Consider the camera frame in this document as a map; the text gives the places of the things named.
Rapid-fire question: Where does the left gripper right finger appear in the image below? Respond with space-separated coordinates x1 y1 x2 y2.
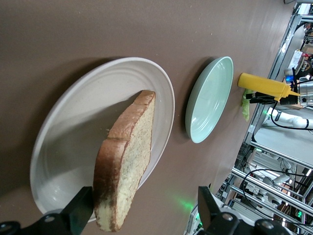
198 186 294 235

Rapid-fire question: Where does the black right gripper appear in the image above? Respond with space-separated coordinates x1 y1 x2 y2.
246 89 299 106

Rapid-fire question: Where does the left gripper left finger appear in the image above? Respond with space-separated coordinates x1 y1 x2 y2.
0 186 95 235

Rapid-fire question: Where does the yellow squeeze bottle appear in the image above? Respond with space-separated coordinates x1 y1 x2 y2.
238 72 301 101

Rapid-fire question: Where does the green lettuce leaf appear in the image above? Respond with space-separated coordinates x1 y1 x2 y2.
241 89 251 122

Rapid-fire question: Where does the brown bread slice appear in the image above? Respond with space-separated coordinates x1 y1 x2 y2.
92 90 157 233

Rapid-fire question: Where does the mint green plate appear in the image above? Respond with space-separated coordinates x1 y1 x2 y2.
184 56 234 144

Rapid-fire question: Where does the beige plate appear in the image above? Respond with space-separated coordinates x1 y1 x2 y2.
29 57 176 222

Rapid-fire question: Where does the printed cardboard box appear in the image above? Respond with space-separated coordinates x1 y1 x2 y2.
292 48 313 74

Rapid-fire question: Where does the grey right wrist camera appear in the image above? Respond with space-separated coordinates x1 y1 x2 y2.
283 68 295 83

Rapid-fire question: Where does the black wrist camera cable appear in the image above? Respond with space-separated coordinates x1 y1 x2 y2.
268 101 313 130

